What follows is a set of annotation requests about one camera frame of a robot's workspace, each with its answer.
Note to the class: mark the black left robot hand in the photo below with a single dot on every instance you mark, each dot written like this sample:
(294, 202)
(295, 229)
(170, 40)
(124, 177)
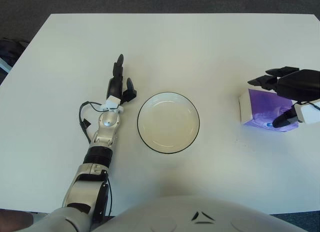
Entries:
(115, 86)

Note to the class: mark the black bag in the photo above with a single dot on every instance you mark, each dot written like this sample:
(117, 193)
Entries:
(11, 49)

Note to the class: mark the white plate with black rim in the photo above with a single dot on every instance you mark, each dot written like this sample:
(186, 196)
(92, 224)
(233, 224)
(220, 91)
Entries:
(167, 123)

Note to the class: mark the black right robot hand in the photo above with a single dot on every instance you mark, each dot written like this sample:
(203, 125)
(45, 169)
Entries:
(300, 85)

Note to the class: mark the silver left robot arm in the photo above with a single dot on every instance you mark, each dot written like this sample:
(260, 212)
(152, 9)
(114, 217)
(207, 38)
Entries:
(107, 121)

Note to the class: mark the purple tissue paper pack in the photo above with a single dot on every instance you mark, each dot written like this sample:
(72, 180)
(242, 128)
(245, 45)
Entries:
(262, 106)

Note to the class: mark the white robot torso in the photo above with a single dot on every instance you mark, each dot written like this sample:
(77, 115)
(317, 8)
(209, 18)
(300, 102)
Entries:
(150, 214)

